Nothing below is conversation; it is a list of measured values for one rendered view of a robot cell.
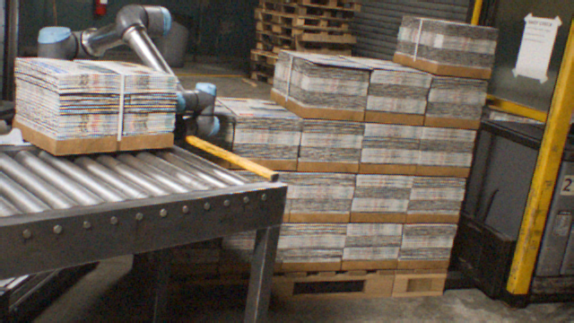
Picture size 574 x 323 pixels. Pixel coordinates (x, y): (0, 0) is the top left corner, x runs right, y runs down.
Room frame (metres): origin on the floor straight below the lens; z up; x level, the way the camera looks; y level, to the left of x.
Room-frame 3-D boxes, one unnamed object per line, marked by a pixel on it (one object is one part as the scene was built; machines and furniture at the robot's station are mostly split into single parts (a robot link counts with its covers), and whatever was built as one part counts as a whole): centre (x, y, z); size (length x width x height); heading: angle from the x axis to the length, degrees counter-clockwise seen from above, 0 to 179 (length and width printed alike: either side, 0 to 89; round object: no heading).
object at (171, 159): (1.85, 0.29, 0.77); 0.47 x 0.05 x 0.05; 45
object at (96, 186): (1.62, 0.51, 0.77); 0.47 x 0.05 x 0.05; 45
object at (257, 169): (1.95, 0.18, 0.81); 0.43 x 0.03 x 0.02; 45
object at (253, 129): (2.81, 0.02, 0.42); 1.17 x 0.39 x 0.83; 113
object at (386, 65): (2.99, -0.36, 1.06); 0.37 x 0.28 x 0.01; 22
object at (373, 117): (2.97, -0.37, 0.86); 0.38 x 0.29 x 0.04; 21
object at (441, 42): (3.09, -0.65, 0.65); 0.39 x 0.30 x 1.29; 23
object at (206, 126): (2.32, 0.32, 0.81); 0.11 x 0.08 x 0.09; 135
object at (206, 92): (2.30, 0.33, 0.91); 0.11 x 0.08 x 0.11; 146
